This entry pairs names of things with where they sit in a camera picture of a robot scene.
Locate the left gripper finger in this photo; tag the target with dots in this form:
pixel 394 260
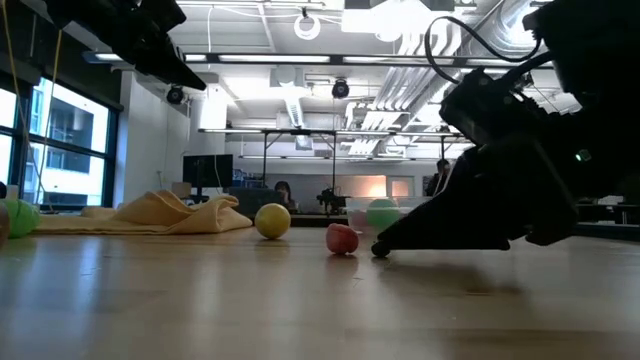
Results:
pixel 167 65

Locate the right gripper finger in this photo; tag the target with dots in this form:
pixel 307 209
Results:
pixel 465 220
pixel 436 191

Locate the green toy pepper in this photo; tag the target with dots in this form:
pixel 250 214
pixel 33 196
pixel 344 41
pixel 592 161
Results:
pixel 382 214

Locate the pink toy raspberry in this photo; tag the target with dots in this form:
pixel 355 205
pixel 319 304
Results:
pixel 357 219
pixel 342 239

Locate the yellow toy lemon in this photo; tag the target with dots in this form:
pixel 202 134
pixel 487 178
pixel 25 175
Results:
pixel 272 221

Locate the green toy lime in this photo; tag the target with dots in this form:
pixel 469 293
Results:
pixel 22 217

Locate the brown toy kiwi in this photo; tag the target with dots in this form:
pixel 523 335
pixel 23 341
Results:
pixel 3 225

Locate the background black robot arm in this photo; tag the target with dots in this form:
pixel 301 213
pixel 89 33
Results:
pixel 330 200

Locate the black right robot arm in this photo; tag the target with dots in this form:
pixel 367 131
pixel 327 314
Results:
pixel 600 50

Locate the clear plastic tupperware container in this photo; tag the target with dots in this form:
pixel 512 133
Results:
pixel 352 205

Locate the person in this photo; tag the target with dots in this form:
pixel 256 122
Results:
pixel 440 175
pixel 285 195

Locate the large glass window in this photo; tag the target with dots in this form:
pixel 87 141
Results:
pixel 70 125

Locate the black computer monitor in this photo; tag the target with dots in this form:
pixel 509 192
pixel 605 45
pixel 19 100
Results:
pixel 207 171

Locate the orange cloth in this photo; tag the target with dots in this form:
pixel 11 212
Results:
pixel 160 215

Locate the black overhead rig beam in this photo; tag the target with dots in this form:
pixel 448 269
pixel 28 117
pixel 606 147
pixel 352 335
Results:
pixel 337 59

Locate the black ceiling camera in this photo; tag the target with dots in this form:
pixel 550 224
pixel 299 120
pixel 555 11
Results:
pixel 340 89
pixel 175 95

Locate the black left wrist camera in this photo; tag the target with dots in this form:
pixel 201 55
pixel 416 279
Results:
pixel 162 14

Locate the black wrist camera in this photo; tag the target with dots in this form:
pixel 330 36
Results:
pixel 162 14
pixel 480 107

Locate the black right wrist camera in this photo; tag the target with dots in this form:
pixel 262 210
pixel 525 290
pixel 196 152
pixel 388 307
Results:
pixel 480 107

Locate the black aluminium table frame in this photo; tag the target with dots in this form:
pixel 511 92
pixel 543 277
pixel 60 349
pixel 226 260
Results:
pixel 310 220

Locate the silver ventilation duct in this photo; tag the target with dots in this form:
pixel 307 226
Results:
pixel 500 25

